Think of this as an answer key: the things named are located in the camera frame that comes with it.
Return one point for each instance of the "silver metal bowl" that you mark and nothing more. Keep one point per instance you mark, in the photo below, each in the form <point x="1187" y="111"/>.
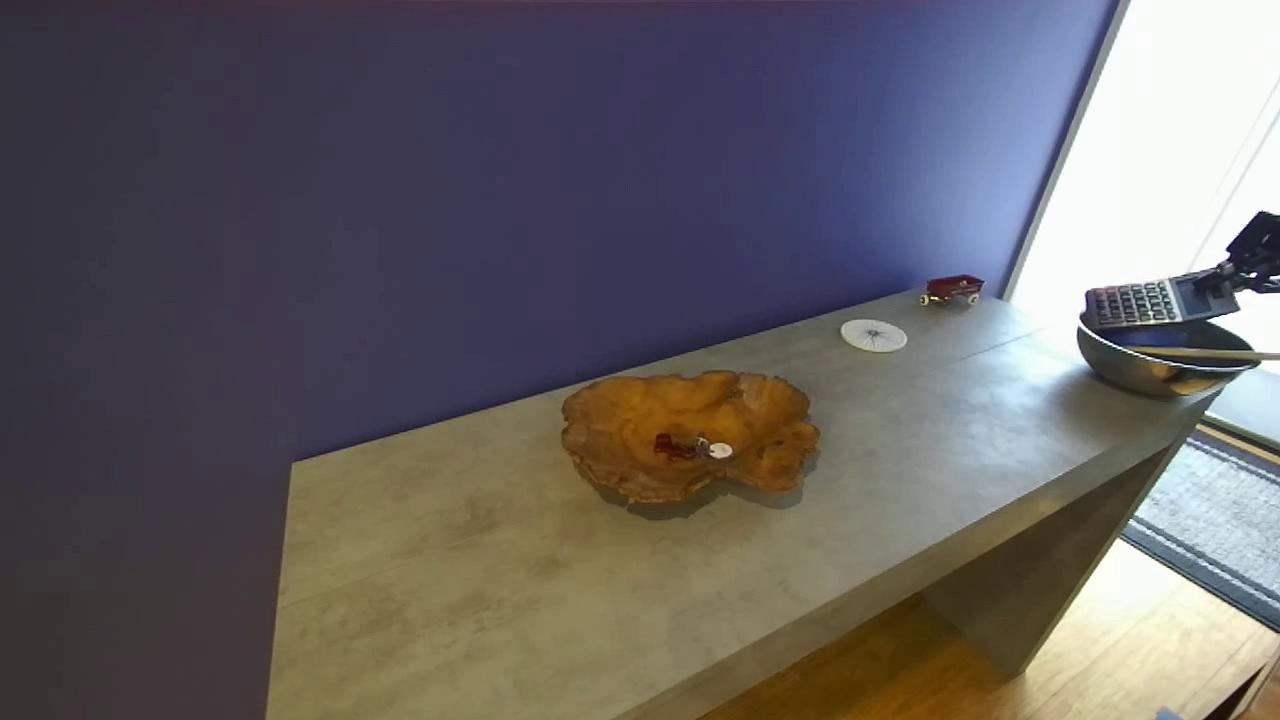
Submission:
<point x="1135" y="369"/>

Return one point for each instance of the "white long-handled spoon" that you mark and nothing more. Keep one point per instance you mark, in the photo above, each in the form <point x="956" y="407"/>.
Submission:
<point x="1215" y="353"/>

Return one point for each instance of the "white compact disc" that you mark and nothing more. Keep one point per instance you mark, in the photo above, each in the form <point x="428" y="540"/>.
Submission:
<point x="874" y="337"/>

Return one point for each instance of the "red toy car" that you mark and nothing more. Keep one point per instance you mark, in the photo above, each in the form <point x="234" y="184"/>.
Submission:
<point x="952" y="291"/>

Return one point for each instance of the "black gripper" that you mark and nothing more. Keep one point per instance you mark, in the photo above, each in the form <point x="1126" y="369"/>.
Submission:
<point x="1252" y="263"/>

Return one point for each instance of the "brown wooden burl bowl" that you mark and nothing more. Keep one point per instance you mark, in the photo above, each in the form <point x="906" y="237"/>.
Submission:
<point x="664" y="440"/>

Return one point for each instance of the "grey floor mat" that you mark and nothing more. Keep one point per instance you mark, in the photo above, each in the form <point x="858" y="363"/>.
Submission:
<point x="1215" y="517"/>

